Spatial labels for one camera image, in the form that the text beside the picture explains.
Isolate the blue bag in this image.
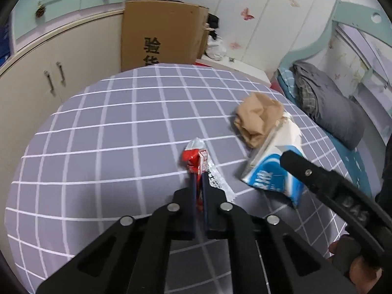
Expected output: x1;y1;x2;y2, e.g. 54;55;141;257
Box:
0;24;11;63

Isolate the person's dark clothing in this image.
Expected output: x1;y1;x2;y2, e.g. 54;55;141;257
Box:
375;135;392;218

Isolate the small white plastic bag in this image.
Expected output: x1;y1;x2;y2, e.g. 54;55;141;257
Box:
205;35;228;61

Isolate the blue white carton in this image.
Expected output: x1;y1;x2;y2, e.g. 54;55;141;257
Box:
240;112;304;210

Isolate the white low platform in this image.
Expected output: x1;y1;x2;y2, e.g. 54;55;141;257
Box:
196;57;271;86

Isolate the large cardboard box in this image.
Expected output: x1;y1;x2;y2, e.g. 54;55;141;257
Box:
121;0;210;72

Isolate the red silver snack wrapper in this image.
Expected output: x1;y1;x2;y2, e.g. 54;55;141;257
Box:
183;138;235;212

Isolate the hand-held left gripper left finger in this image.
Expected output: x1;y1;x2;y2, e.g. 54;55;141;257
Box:
35;174;198;294

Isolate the person's right hand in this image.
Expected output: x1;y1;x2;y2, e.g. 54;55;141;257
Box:
329;240;385;294

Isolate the blue plaid pillow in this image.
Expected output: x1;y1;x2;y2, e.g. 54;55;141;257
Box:
277;67;299;98

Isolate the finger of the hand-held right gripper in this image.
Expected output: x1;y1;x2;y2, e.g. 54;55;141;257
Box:
281;150;389;267

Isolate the mint green bunk bed frame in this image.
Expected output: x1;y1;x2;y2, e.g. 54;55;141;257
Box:
277;0;392;147

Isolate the grey duvet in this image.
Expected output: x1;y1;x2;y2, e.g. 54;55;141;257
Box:
292;61;366;150

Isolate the white wardrobe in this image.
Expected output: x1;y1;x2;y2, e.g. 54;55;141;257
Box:
171;0;340;80

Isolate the wide mint green drawer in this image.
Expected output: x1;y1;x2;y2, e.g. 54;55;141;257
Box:
12;0;85;48

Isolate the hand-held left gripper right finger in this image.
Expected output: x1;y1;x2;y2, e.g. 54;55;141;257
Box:
202;174;359;294

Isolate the beige low cabinet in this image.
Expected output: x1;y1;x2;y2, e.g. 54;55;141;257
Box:
0;4;126;172

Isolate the black bag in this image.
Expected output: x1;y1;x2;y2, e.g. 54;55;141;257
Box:
207;13;220;39

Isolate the blue fish print bedsheet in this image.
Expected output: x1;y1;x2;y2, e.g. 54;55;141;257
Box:
325;129;377;196

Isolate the round table checked purple cloth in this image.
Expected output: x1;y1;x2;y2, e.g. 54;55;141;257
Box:
4;64;376;294

